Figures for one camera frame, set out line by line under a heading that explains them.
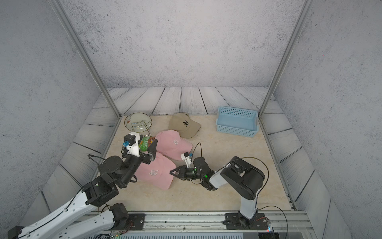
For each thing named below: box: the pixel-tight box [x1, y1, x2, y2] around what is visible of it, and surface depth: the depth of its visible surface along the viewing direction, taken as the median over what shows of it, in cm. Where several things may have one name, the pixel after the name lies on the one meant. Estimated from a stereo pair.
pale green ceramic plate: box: [124, 112, 153, 133], surface depth 103 cm
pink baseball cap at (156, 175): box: [134, 152, 177, 191], surface depth 82 cm
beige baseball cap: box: [168, 113, 201, 139], surface depth 110 cm
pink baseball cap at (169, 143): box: [154, 129, 193, 161], surface depth 98 cm
